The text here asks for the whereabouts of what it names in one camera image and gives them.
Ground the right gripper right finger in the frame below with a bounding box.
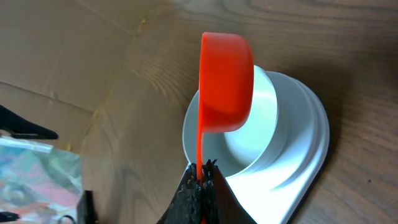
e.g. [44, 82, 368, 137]
[202, 159, 256, 224]

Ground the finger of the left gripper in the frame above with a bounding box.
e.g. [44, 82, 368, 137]
[1, 106, 58, 139]

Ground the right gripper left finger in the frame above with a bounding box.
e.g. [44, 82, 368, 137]
[157, 163, 202, 224]

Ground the red measuring scoop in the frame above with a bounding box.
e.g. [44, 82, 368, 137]
[196, 31, 255, 224]

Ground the white digital kitchen scale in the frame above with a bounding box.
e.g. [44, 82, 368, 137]
[225, 71, 330, 223]

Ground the grey round bowl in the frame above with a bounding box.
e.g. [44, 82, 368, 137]
[202, 65, 289, 178]

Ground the colourful plastic bag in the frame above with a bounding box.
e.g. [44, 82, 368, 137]
[1, 136, 83, 224]

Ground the cardboard panel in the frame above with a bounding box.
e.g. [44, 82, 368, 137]
[0, 0, 175, 147]

